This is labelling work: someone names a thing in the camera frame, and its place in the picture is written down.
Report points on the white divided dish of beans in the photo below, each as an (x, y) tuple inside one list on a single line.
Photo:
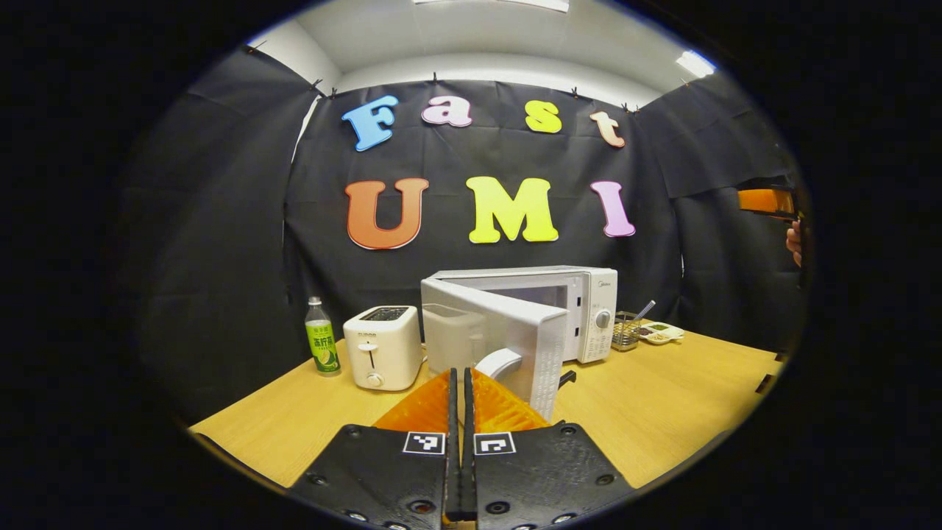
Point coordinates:
[(661, 333)]

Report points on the black backdrop cloth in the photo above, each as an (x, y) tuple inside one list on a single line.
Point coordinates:
[(221, 243)]

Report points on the small ceiling light panel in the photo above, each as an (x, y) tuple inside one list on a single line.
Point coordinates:
[(695, 64)]

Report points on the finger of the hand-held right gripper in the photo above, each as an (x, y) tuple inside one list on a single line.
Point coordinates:
[(765, 200)]

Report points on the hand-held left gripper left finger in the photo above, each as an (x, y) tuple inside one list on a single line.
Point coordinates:
[(383, 471)]

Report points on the green label drink bottle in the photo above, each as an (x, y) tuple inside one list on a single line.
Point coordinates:
[(321, 346)]

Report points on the large ceiling light panel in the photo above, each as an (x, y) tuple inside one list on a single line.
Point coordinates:
[(508, 4)]

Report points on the white microwave oven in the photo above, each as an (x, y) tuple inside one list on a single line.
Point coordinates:
[(589, 309)]

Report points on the white toaster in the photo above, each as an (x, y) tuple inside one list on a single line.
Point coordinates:
[(383, 350)]

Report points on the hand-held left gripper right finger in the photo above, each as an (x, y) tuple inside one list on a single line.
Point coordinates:
[(544, 471)]

